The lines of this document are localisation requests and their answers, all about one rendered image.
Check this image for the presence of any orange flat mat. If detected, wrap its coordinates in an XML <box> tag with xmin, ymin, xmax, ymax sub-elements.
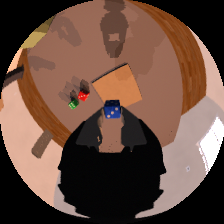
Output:
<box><xmin>92</xmin><ymin>64</ymin><xmax>142</xmax><ymax>107</ymax></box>

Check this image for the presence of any blue die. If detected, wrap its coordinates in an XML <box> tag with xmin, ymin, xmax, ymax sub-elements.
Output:
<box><xmin>104</xmin><ymin>100</ymin><xmax>120</xmax><ymax>119</ymax></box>

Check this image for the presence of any green die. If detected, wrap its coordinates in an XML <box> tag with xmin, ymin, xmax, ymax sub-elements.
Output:
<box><xmin>68</xmin><ymin>99</ymin><xmax>79</xmax><ymax>110</ymax></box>

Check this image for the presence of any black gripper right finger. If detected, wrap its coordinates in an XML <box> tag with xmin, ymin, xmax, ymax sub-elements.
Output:
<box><xmin>120</xmin><ymin>106</ymin><xmax>166</xmax><ymax>175</ymax></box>

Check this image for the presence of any red die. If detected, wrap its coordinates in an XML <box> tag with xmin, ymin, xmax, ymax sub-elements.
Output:
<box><xmin>78</xmin><ymin>89</ymin><xmax>89</xmax><ymax>101</ymax></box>

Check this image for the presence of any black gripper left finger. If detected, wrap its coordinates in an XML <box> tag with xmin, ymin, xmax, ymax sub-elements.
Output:
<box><xmin>58</xmin><ymin>107</ymin><xmax>105</xmax><ymax>171</ymax></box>

